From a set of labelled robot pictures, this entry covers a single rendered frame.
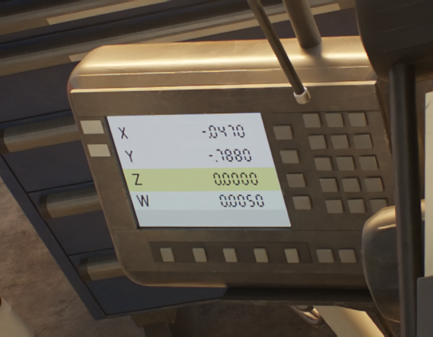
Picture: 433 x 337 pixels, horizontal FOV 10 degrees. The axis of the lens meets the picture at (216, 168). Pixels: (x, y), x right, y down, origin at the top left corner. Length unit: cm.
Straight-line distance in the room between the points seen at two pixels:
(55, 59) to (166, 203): 99
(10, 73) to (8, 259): 86
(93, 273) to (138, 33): 50
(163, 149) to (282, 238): 13
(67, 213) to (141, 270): 115
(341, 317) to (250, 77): 33
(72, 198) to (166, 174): 121
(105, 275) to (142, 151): 132
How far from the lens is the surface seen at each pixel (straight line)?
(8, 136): 342
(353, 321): 244
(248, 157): 224
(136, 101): 226
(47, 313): 402
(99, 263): 360
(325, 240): 225
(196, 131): 225
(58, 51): 327
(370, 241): 144
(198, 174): 227
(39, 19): 323
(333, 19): 320
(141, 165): 230
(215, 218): 229
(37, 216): 356
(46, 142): 340
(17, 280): 409
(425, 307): 115
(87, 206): 349
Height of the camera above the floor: 274
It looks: 42 degrees down
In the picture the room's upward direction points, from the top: 30 degrees counter-clockwise
